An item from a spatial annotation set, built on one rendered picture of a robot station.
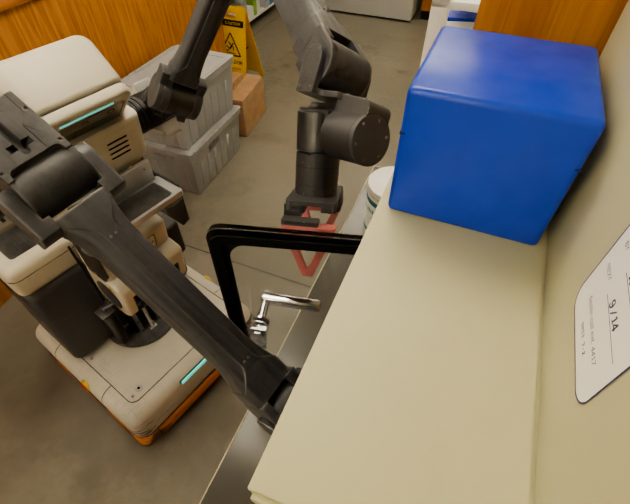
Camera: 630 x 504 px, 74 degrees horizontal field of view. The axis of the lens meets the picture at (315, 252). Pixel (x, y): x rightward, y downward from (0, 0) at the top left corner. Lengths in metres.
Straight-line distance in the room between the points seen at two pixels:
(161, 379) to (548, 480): 1.53
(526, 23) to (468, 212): 0.18
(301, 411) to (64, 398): 1.94
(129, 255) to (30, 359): 1.83
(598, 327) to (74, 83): 0.91
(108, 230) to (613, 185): 0.44
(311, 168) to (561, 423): 0.40
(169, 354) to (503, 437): 1.55
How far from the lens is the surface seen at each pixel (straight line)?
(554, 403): 0.22
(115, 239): 0.50
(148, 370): 1.70
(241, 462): 0.81
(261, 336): 0.59
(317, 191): 0.54
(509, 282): 0.28
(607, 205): 0.24
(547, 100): 0.26
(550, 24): 0.42
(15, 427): 2.17
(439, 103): 0.25
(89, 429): 2.02
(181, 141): 2.52
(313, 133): 0.52
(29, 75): 0.96
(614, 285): 0.20
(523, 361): 0.25
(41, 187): 0.51
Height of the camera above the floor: 1.71
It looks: 48 degrees down
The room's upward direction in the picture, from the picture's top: straight up
